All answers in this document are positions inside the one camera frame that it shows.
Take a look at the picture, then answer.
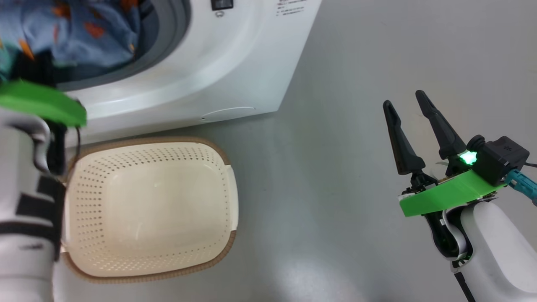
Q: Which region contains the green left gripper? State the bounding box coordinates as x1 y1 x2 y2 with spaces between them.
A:
0 80 88 128

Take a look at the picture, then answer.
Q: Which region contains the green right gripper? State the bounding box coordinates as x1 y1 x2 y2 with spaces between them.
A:
383 90 508 217

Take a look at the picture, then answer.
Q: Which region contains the blue bear print garment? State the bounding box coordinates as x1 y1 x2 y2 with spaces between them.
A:
0 0 141 70

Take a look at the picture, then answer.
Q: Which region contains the grey rubber door seal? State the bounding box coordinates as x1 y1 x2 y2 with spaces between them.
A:
55 0 191 92

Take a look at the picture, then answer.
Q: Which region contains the cream perforated laundry basket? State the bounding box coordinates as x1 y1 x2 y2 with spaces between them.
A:
61 136 239 284

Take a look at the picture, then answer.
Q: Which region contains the white front-load washing machine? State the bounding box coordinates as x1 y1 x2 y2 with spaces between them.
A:
0 0 323 147

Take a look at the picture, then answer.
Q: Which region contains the round white filter cover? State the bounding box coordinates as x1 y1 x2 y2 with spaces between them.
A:
201 107 256 122

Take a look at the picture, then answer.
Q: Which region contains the small printed text label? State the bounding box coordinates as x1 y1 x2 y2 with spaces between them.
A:
276 0 309 16

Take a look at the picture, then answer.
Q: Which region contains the left teal connector with cable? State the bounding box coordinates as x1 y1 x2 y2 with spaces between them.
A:
0 48 17 80

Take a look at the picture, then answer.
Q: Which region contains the teal connector with cable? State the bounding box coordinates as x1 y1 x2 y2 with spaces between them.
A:
0 48 17 80
503 161 537 206

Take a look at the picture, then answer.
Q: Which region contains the right teal connector with cable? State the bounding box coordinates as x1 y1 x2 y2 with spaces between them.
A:
503 161 537 206

